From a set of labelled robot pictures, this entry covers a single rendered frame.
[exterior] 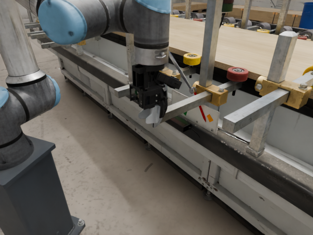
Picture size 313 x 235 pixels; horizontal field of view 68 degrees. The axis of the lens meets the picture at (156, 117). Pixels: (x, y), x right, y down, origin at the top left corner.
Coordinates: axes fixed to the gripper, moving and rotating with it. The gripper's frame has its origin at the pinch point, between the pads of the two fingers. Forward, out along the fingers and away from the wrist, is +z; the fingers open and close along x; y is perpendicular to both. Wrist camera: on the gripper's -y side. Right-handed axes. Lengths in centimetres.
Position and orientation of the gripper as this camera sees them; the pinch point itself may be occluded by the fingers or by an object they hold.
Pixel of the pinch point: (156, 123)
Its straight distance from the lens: 73.4
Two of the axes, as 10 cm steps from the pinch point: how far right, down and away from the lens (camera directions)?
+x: 6.2, 4.1, -6.7
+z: -0.2, 8.6, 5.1
